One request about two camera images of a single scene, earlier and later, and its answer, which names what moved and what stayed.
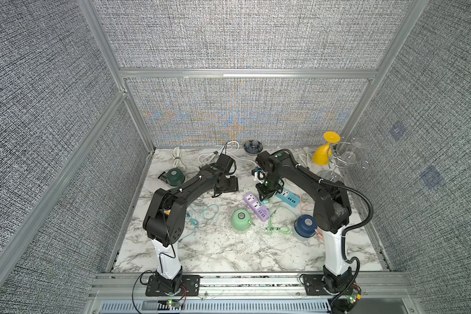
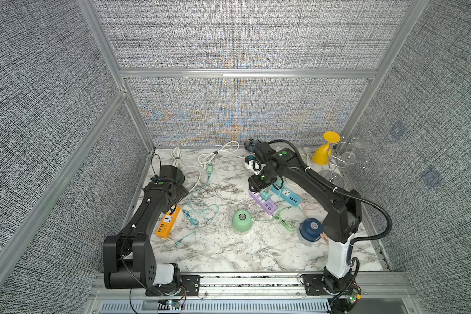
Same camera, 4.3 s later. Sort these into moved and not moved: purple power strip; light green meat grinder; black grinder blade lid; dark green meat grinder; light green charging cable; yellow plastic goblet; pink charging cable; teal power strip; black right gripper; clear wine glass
Moved: purple power strip; pink charging cable; light green charging cable; black right gripper
Not moved: clear wine glass; dark green meat grinder; light green meat grinder; yellow plastic goblet; teal power strip; black grinder blade lid
